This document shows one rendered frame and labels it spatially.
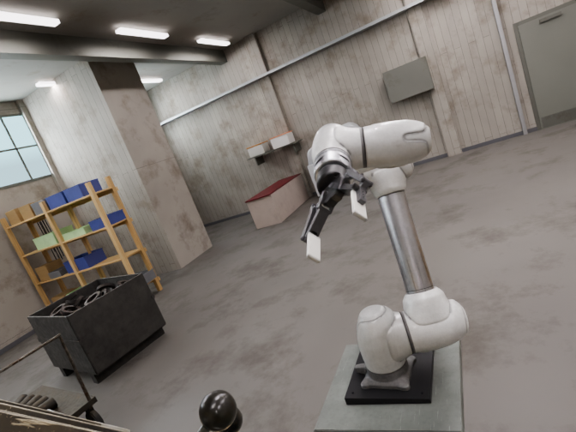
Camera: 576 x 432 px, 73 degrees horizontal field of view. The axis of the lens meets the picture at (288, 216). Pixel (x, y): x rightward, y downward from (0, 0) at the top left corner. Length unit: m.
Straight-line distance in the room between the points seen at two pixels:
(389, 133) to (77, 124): 8.19
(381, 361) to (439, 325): 0.24
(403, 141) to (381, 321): 0.73
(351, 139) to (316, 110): 9.06
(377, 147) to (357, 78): 8.79
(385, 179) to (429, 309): 0.49
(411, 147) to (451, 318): 0.73
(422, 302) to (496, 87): 8.31
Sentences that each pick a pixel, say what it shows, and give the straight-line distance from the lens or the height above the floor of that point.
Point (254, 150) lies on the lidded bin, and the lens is 10.26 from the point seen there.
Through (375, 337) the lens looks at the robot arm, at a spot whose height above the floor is 0.98.
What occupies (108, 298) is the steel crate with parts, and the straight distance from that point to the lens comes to 4.82.
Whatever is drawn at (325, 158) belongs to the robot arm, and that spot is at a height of 1.67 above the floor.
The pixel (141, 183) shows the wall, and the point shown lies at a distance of 8.10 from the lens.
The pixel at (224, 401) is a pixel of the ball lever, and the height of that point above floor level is 1.53.
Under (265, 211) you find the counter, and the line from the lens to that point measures 8.68.
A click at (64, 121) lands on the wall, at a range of 9.12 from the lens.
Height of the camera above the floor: 1.75
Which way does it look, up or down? 11 degrees down
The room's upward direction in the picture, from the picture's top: 21 degrees counter-clockwise
